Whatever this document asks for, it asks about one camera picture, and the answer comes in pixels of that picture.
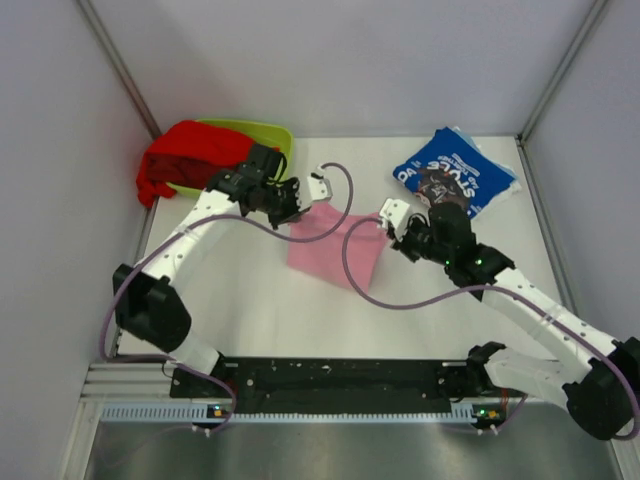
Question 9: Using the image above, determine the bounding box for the pink t-shirt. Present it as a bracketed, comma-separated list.
[287, 203, 388, 292]

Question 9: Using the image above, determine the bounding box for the white folded t-shirt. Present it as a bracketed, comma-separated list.
[469, 137, 523, 214]

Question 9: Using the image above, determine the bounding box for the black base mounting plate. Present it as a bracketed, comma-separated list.
[169, 355, 501, 415]

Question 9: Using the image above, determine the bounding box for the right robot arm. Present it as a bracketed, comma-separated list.
[379, 198, 639, 441]

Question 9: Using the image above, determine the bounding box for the green plastic basin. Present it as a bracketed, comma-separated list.
[171, 119, 293, 194]

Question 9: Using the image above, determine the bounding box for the aluminium front frame rail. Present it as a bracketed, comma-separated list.
[79, 362, 181, 401]

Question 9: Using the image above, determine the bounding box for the aluminium left corner post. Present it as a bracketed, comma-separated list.
[74, 0, 161, 139]

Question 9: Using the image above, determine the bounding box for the grey slotted cable duct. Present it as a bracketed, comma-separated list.
[100, 403, 505, 424]

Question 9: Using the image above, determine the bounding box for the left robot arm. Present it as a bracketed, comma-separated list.
[107, 143, 327, 397]

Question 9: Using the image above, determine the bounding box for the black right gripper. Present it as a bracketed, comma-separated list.
[387, 216, 453, 267]

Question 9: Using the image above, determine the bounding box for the aluminium right side rail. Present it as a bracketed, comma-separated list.
[515, 136, 582, 317]

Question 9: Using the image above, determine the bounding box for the red t-shirt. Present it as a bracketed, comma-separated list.
[136, 120, 254, 208]

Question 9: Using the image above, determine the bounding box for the blue printed folded t-shirt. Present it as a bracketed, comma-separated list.
[392, 127, 511, 219]

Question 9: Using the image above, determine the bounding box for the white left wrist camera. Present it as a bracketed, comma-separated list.
[302, 172, 333, 205]

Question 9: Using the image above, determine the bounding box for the aluminium corner post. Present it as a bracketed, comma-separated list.
[74, 0, 161, 139]
[517, 0, 614, 144]

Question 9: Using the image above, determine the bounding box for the aluminium right corner post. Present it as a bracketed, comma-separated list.
[517, 0, 614, 144]

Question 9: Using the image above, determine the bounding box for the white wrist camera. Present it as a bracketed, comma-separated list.
[378, 198, 414, 241]
[302, 172, 333, 205]

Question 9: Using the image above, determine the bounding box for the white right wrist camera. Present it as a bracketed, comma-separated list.
[378, 198, 414, 241]

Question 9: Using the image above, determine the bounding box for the light blue folded t-shirt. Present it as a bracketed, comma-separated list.
[452, 126, 477, 149]

